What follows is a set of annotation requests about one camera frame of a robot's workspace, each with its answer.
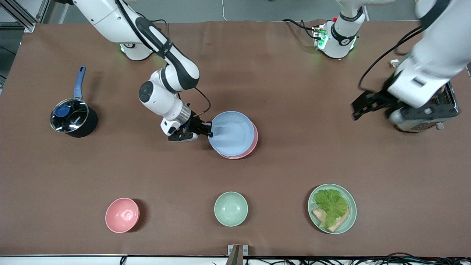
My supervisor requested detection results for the blue plate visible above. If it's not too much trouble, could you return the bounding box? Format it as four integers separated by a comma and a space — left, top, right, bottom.
208, 111, 255, 157

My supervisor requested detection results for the pink plate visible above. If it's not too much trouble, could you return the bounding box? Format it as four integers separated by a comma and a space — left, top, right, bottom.
218, 121, 259, 160

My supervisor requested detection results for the silver beige toaster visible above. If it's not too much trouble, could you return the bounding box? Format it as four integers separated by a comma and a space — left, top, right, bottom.
394, 81, 460, 133

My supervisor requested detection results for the green bowl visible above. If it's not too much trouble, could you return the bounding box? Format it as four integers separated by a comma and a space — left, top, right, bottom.
214, 191, 249, 227

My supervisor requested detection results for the green lettuce leaf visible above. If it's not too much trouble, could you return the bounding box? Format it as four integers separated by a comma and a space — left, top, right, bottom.
314, 189, 349, 229

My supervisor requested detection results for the green plate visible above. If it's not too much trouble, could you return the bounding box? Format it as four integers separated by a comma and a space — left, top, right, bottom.
308, 184, 357, 235

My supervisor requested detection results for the pink bowl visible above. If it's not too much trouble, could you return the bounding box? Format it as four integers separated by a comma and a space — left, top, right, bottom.
105, 198, 140, 233

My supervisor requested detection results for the brown bread slice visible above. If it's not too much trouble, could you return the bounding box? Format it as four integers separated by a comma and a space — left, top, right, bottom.
312, 207, 350, 233

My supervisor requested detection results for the glass lid with blue knob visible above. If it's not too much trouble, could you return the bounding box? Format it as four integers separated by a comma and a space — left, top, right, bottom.
50, 98, 90, 133

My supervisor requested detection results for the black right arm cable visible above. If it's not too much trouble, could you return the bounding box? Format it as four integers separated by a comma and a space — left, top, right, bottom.
191, 86, 212, 117

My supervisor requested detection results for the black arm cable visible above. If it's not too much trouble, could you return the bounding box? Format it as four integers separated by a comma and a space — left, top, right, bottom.
358, 25, 424, 91
191, 86, 212, 117

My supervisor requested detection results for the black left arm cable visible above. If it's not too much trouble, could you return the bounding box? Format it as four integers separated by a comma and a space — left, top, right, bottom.
358, 25, 424, 91

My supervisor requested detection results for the black base cable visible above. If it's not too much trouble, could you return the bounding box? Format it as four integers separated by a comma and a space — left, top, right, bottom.
282, 18, 318, 39

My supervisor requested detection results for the dark saucepan with blue handle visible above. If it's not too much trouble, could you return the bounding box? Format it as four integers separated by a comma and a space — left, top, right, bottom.
50, 66, 99, 138

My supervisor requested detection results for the grey metal bracket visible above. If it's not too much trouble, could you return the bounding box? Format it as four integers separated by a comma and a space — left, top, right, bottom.
227, 244, 249, 265

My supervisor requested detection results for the aluminium frame profile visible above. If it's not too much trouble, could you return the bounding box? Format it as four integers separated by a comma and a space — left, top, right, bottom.
0, 0, 51, 33

